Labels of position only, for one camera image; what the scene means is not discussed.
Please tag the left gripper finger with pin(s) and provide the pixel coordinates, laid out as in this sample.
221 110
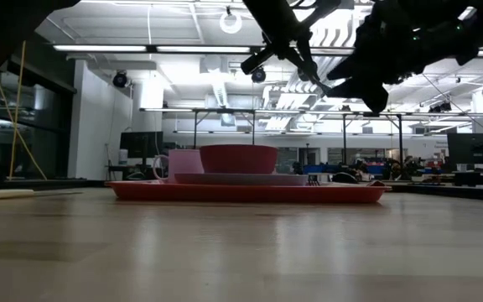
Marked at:
310 54
298 62

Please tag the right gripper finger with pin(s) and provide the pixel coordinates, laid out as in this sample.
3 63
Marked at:
363 71
371 94

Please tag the magenta bowl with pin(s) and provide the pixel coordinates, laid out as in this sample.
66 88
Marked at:
237 159

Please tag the lavender round plate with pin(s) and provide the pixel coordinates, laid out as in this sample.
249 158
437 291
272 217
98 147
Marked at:
241 179

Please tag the light pink mug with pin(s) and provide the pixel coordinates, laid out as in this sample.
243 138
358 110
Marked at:
185 163

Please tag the red plastic tray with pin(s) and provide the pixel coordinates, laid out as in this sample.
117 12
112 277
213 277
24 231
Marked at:
245 194

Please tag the black round spotlight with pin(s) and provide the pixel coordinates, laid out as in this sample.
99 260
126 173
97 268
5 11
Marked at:
259 78
440 107
120 79

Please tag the blue bin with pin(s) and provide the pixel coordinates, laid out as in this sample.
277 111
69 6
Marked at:
321 169

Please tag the black computer monitor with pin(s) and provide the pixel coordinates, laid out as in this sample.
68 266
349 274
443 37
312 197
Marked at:
474 149
141 144

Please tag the dark desk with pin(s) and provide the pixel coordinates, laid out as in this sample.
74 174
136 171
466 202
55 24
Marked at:
476 178

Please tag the long light bar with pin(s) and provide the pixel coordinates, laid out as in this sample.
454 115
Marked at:
99 48

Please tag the white bucket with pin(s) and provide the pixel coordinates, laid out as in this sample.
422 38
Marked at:
123 158

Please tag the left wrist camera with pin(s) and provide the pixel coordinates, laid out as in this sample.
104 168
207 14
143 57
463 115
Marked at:
256 62

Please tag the black metal table frame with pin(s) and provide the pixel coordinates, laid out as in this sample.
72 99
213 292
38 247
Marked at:
195 126
400 134

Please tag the black aluminium table frame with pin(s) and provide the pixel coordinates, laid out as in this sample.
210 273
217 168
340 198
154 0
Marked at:
455 193

